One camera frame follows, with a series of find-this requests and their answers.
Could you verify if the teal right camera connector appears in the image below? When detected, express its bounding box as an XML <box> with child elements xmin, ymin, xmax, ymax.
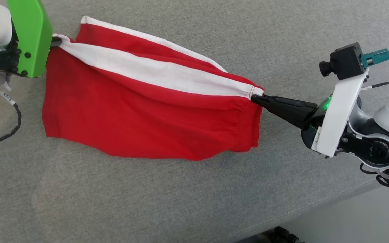
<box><xmin>361</xmin><ymin>46</ymin><xmax>389</xmax><ymax>68</ymax></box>

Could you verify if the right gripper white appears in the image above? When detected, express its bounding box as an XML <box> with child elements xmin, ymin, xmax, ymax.
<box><xmin>251</xmin><ymin>69</ymin><xmax>370</xmax><ymax>158</ymax></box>

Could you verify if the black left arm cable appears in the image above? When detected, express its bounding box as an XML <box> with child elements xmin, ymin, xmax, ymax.
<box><xmin>0</xmin><ymin>78</ymin><xmax>22</xmax><ymax>146</ymax></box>

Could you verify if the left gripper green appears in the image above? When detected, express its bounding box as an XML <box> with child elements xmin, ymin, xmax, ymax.
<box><xmin>7</xmin><ymin>0</ymin><xmax>62</xmax><ymax>78</ymax></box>

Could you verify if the red shorts white stripe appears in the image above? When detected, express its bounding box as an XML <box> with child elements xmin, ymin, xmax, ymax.
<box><xmin>42</xmin><ymin>15</ymin><xmax>265</xmax><ymax>161</ymax></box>

